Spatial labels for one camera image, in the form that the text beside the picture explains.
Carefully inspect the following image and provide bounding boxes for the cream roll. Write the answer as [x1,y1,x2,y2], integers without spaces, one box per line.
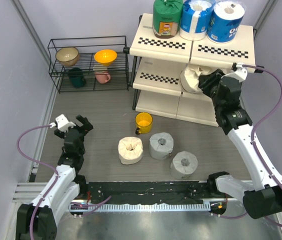
[180,64,215,94]
[117,136,144,165]

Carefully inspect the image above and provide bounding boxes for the white roll blue base wrap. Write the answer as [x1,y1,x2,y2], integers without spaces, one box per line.
[206,0,246,44]

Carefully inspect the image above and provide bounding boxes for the blue striped plastic-wrapped roll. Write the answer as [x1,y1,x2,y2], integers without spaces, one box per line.
[179,0,215,41]

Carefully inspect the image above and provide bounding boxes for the green paper towel roll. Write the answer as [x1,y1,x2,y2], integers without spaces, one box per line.
[152,0,183,39]

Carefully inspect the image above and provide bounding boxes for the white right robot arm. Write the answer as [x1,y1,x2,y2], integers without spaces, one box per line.
[198,65,282,219]

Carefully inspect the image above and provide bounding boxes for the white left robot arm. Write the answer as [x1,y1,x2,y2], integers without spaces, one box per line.
[15,114,93,240]

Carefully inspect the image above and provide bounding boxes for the cream three-tier shelf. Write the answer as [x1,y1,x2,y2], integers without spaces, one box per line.
[124,13,255,127]

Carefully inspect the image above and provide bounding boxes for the cream wrapped roll front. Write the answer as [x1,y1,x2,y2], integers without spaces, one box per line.
[117,136,144,165]

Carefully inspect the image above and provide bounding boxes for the dark green mug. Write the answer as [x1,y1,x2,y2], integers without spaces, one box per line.
[67,67,86,88]

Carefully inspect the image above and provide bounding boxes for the pink mug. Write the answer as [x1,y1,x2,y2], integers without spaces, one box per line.
[93,64,111,84]

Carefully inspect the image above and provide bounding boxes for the yellow mug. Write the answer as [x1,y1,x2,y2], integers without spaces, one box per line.
[135,112,153,135]

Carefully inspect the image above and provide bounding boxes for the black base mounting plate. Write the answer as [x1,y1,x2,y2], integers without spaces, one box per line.
[87,181,226,205]

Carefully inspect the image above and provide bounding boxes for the orange bowl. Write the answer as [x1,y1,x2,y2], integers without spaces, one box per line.
[94,49,118,67]

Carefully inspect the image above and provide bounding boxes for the beige ceramic bowl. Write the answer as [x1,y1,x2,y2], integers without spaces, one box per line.
[55,47,80,67]

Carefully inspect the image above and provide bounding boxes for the grey wrapped roll rear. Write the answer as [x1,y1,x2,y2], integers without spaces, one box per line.
[149,132,174,160]

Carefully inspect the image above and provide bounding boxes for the grey wrapped roll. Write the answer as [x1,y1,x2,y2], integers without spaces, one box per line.
[170,151,198,180]
[149,132,174,160]

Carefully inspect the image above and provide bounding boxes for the grey wrapped roll front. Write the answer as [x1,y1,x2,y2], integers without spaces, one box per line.
[170,151,198,180]

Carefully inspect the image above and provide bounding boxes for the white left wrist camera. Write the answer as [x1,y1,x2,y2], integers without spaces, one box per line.
[55,114,76,132]

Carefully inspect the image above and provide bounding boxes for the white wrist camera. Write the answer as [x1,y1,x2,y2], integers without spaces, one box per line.
[55,114,76,132]
[223,62,248,83]

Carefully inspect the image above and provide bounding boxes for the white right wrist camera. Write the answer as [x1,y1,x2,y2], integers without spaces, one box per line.
[223,62,248,83]

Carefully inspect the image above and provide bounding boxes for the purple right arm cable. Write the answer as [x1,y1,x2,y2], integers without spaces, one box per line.
[210,64,282,229]

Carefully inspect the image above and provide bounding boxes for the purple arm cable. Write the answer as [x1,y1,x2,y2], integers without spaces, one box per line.
[17,123,112,240]
[210,64,282,229]

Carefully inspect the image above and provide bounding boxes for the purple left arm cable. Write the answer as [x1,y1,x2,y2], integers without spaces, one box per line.
[17,123,112,240]

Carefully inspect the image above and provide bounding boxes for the black wire rack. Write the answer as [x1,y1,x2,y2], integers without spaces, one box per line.
[47,35,130,93]

